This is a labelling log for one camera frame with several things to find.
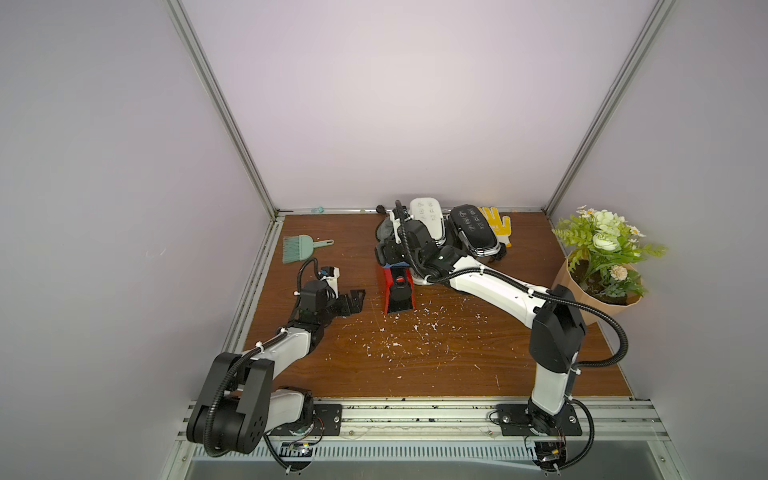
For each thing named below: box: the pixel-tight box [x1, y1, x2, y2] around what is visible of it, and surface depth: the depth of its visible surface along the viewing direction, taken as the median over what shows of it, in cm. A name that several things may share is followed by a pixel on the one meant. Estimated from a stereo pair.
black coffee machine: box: [447, 204, 507, 261], surface depth 86 cm
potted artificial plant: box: [552, 207, 668, 326], surface depth 76 cm
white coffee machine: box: [409, 197, 444, 240], surface depth 92 cm
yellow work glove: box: [477, 206, 512, 248], surface depth 120 cm
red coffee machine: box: [383, 267, 416, 315], surface depth 80 cm
